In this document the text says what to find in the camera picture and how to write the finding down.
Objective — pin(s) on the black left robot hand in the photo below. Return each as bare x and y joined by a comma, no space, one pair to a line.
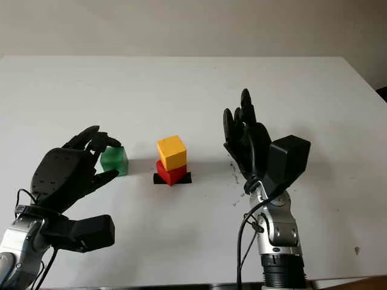
63,175

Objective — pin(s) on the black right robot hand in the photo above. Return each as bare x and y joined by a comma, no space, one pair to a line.
254,148

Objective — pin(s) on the green cube block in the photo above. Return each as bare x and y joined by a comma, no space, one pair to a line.
116,160

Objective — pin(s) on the yellow cube block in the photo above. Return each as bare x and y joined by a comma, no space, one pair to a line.
171,152

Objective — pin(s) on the red cube block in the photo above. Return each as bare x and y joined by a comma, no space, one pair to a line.
170,177

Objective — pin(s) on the black tape rectangle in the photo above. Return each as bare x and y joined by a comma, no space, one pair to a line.
188,179

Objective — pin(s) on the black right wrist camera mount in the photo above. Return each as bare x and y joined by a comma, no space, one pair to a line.
290,163

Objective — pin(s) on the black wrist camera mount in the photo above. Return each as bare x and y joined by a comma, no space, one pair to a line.
87,232
290,163

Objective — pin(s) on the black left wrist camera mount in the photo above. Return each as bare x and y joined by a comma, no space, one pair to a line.
87,232

